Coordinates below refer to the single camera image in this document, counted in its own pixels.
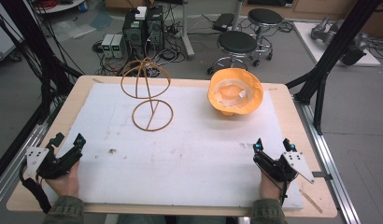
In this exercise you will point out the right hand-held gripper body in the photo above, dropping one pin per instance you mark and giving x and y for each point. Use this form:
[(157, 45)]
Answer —
[(281, 166)]

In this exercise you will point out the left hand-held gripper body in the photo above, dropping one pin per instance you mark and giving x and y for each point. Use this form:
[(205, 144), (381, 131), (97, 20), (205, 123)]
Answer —
[(52, 166)]

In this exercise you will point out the orange bucket hat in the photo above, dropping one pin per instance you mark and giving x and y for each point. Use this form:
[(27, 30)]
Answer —
[(234, 91)]

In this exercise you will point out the person's left hand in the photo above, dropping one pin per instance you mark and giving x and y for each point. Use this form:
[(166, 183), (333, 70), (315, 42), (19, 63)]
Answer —
[(66, 182)]

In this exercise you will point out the person's right hand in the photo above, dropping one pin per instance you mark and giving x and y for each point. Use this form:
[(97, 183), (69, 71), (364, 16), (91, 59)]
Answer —
[(269, 186)]

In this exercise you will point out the white foam mat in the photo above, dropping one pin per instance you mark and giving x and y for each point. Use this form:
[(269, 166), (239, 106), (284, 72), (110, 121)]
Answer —
[(180, 146)]

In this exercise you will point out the grey power supply unit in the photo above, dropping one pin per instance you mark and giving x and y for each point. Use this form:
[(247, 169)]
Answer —
[(107, 45), (118, 45)]

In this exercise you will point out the black round stool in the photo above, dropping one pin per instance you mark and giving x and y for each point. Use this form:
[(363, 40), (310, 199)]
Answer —
[(237, 43), (265, 18)]

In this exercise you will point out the black computer tower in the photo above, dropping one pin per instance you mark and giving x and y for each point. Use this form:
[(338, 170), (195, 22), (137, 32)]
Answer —
[(155, 28), (134, 29)]

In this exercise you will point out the black flat device on floor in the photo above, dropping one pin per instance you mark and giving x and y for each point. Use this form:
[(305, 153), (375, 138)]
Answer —
[(223, 21)]

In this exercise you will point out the grey metal table leg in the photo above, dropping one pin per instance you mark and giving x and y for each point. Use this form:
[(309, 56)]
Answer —
[(186, 28)]

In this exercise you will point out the white box on computer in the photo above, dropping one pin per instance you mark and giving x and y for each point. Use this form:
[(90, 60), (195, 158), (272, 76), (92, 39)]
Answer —
[(141, 13)]

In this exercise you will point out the black metal frame strut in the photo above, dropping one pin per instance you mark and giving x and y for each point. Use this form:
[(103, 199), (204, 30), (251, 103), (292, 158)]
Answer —
[(34, 46), (333, 59)]

